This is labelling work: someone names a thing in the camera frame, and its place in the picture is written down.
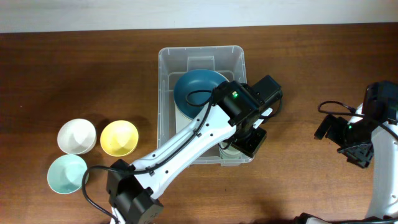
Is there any cream cup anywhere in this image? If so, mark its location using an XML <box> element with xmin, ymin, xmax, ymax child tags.
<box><xmin>219</xmin><ymin>142</ymin><xmax>242</xmax><ymax>159</ymax></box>

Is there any blue plate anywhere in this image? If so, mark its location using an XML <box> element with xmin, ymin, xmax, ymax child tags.
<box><xmin>173</xmin><ymin>68</ymin><xmax>231</xmax><ymax>121</ymax></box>

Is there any clear plastic storage bin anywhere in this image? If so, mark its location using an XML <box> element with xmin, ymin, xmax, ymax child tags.
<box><xmin>157</xmin><ymin>45</ymin><xmax>247</xmax><ymax>148</ymax></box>

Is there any yellow small bowl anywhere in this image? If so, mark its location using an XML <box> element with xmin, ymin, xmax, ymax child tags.
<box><xmin>100</xmin><ymin>120</ymin><xmax>139</xmax><ymax>157</ymax></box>

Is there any white small bowl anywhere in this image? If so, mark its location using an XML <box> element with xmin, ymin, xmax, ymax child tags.
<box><xmin>57</xmin><ymin>118</ymin><xmax>96</xmax><ymax>155</ymax></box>

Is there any mint green small bowl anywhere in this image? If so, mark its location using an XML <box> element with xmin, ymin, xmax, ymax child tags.
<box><xmin>47</xmin><ymin>154</ymin><xmax>88</xmax><ymax>195</ymax></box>

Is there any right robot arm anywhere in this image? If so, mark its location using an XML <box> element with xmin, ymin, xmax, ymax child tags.
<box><xmin>314</xmin><ymin>81</ymin><xmax>397</xmax><ymax>223</ymax></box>

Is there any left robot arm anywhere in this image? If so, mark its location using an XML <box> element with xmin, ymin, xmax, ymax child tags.
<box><xmin>106</xmin><ymin>75</ymin><xmax>282</xmax><ymax>223</ymax></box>

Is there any right black cable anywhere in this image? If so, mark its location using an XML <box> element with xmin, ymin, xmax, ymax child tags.
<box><xmin>317</xmin><ymin>100</ymin><xmax>398</xmax><ymax>141</ymax></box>

